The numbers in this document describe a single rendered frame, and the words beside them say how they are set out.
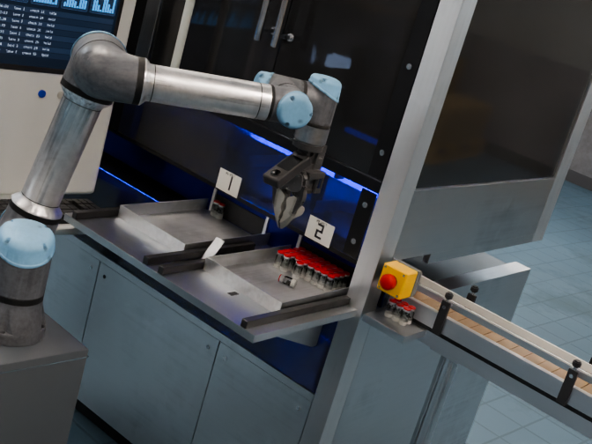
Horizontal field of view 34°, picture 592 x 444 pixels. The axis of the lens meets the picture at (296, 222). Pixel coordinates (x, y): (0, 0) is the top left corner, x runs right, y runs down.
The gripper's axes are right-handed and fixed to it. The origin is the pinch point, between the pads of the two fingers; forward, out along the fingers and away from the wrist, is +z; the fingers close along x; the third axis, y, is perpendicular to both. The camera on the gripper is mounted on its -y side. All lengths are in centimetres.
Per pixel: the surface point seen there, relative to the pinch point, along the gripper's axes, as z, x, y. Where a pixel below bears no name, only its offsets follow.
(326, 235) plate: 7.6, 4.5, 27.5
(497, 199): -6, -13, 83
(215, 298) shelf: 21.5, 6.5, -7.5
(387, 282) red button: 9.5, -18.7, 24.0
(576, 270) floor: 109, 83, 466
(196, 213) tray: 21, 51, 29
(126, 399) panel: 88, 58, 28
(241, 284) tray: 19.5, 6.9, 1.5
